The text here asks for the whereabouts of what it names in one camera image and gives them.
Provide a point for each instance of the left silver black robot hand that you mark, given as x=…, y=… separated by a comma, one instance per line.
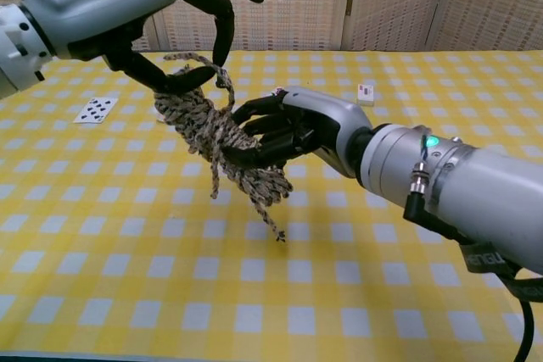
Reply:
x=97, y=1

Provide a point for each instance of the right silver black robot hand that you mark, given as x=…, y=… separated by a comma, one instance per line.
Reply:
x=314, y=120

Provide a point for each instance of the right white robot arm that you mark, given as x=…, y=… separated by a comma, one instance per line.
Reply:
x=488, y=192

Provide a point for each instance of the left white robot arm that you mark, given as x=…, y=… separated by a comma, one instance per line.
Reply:
x=17, y=52

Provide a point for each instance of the yellow white checkered tablecloth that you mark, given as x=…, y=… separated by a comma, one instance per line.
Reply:
x=169, y=277

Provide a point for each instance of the mahjong tile red marking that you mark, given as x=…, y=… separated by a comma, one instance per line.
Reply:
x=365, y=95

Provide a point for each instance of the spades playing card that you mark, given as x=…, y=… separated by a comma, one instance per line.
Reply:
x=95, y=111

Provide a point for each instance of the brass screen hinge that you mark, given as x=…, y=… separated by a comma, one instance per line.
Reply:
x=350, y=5

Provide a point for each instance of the woven folding screen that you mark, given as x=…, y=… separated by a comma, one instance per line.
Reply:
x=403, y=1

